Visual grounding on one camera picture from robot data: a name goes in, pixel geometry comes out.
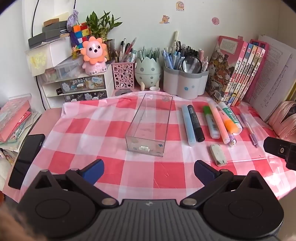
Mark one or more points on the clear plastic box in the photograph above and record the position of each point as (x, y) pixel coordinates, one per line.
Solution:
(148, 129)

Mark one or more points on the light blue marker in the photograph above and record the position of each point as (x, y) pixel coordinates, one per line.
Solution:
(188, 126)

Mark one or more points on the white cardboard box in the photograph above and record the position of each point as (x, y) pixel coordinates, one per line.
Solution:
(57, 52)

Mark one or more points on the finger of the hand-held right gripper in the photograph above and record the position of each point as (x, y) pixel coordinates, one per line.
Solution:
(277, 148)

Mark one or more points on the stack of printed papers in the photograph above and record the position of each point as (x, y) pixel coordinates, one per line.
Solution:
(275, 76)

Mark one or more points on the white eraser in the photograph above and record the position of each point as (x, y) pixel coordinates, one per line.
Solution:
(218, 155)

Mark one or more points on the pink spine cartoon book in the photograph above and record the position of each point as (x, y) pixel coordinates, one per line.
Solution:
(222, 64)

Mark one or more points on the black marker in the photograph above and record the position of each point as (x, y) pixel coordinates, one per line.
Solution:
(196, 125)

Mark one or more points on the pink checkered tablecloth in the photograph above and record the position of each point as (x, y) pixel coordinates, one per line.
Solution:
(92, 129)

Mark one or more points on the stack of pink books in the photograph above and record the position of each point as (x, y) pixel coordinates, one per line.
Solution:
(13, 118)

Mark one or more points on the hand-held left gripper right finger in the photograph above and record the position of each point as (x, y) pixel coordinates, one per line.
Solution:
(203, 171)

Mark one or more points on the purple cartoon dome pen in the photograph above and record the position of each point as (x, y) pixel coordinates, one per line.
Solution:
(232, 140)

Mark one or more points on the beaver wall sticker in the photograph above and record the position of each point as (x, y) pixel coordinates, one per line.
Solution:
(164, 19)

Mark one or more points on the colourful puzzle cube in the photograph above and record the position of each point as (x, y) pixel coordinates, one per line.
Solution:
(81, 32)

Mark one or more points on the pink mesh pen holder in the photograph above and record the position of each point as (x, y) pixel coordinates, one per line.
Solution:
(122, 76)

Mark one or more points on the green egg pen holder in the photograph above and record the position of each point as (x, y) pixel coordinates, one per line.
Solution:
(148, 71)

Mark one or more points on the orange highlighter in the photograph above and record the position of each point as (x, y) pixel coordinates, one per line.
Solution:
(231, 126)

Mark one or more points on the bundle of blue pens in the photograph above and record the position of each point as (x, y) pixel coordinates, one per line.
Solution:
(171, 58)

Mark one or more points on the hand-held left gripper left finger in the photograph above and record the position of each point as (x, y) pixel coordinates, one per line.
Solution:
(93, 169)

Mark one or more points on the green highlighter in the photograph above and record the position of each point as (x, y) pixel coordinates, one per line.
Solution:
(211, 122)

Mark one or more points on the white drawer unit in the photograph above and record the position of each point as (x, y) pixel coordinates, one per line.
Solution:
(81, 84)

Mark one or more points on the green white glue stick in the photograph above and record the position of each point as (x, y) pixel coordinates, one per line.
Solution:
(235, 118)

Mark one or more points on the small yellow figurine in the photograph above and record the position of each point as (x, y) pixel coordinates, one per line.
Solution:
(75, 54)

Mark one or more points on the bear wall sticker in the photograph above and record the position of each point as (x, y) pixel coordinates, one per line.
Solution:
(180, 5)

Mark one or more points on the stack of grey boxes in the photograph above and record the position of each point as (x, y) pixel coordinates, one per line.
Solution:
(39, 39)

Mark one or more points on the pink pencil case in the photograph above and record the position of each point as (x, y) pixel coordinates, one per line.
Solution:
(285, 118)

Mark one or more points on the clear pouch of yellow clips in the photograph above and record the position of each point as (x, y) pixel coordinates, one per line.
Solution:
(37, 62)

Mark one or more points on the pink lion toy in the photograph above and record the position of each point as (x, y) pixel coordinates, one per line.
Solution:
(93, 53)

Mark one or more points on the bundle of green pens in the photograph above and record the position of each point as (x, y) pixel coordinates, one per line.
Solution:
(148, 53)

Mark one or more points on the peach pink highlighter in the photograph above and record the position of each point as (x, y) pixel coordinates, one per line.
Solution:
(218, 121)

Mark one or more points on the purple sachet bag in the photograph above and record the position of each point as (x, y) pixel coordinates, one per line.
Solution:
(72, 19)

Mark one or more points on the lucky bamboo plant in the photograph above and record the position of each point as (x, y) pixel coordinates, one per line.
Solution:
(101, 25)

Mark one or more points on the round pink wall sticker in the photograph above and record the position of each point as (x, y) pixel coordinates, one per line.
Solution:
(215, 20)

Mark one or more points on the white tape roll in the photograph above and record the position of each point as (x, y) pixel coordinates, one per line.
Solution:
(151, 88)

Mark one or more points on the black magnifying glass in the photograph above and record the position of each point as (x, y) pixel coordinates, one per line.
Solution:
(192, 63)

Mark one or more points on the dark pencil lead case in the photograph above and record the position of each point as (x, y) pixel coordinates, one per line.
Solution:
(241, 124)

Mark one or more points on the blue spine cartoon book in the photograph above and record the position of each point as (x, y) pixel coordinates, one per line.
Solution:
(239, 74)

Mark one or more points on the grey white flower pen holder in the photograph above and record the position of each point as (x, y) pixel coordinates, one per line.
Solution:
(182, 85)

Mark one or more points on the black smartphone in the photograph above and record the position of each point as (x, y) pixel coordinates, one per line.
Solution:
(25, 160)

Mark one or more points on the lilac mechanical pencil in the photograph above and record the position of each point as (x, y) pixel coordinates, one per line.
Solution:
(249, 129)

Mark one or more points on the clear storage box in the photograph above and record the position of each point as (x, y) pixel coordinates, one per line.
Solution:
(69, 69)

